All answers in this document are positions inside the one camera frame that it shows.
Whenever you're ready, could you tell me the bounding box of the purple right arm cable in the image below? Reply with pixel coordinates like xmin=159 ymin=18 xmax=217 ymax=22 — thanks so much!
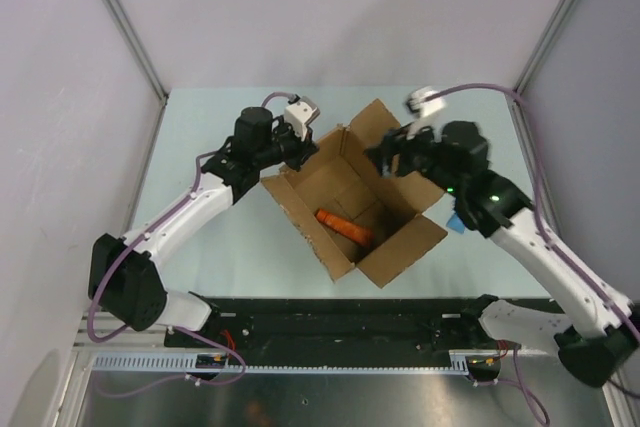
xmin=432 ymin=82 xmax=640 ymax=423

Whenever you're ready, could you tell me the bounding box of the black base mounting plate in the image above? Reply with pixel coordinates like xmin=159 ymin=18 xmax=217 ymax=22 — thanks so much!
xmin=162 ymin=296 xmax=554 ymax=356

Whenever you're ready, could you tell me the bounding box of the right aluminium frame post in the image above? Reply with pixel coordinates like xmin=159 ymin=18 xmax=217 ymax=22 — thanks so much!
xmin=514 ymin=0 xmax=609 ymax=93

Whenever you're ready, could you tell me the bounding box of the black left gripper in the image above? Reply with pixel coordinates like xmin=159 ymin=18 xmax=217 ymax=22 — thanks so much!
xmin=254 ymin=114 xmax=319 ymax=172

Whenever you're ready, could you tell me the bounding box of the aluminium frame rail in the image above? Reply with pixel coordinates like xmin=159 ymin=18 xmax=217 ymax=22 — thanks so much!
xmin=72 ymin=309 xmax=169 ymax=356

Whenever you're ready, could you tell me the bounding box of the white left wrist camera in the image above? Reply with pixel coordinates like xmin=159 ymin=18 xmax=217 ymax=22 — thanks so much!
xmin=283 ymin=95 xmax=320 ymax=141

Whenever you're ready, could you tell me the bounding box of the orange cylindrical tube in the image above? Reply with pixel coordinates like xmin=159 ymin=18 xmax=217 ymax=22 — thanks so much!
xmin=315 ymin=209 xmax=374 ymax=247

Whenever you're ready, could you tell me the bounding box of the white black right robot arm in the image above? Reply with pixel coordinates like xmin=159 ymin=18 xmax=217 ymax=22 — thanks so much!
xmin=365 ymin=121 xmax=639 ymax=388

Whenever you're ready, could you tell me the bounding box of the left aluminium frame post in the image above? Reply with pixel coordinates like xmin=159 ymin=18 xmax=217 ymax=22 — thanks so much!
xmin=72 ymin=0 xmax=169 ymax=103

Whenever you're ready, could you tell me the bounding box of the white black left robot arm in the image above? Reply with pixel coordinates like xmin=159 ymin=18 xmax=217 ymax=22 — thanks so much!
xmin=88 ymin=97 xmax=320 ymax=347

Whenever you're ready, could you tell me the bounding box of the grey slotted cable duct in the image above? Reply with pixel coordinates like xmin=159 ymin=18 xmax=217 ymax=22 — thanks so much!
xmin=92 ymin=352 xmax=469 ymax=376

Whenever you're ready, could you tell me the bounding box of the brown cardboard express box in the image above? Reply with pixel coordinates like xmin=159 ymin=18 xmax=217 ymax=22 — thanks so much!
xmin=262 ymin=99 xmax=447 ymax=288

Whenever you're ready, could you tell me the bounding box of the blue cylindrical tube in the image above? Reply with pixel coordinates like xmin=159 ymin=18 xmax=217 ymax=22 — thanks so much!
xmin=446 ymin=213 xmax=466 ymax=234

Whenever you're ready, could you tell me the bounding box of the aluminium frame post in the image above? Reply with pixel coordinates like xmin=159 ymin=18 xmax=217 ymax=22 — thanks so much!
xmin=514 ymin=0 xmax=609 ymax=93
xmin=72 ymin=0 xmax=169 ymax=103

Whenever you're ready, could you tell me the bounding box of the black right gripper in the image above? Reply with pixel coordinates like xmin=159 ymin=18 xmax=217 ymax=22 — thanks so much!
xmin=364 ymin=113 xmax=463 ymax=196

